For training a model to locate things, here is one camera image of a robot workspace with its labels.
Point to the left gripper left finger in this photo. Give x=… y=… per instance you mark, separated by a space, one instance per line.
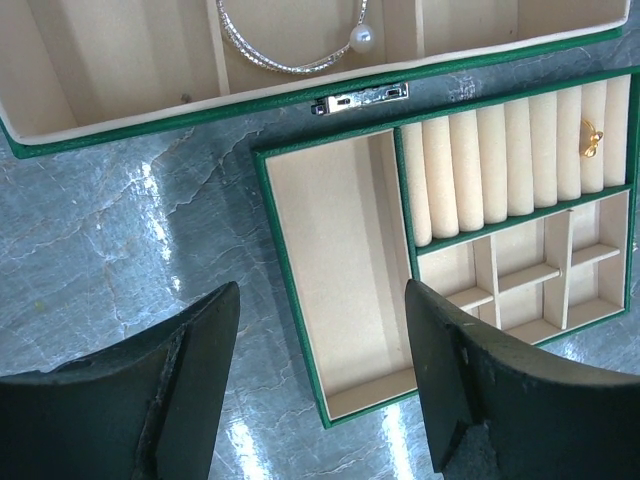
x=147 y=407

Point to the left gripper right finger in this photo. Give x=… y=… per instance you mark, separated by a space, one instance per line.
x=495 y=407

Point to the green jewelry box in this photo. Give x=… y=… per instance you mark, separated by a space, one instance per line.
x=79 y=73

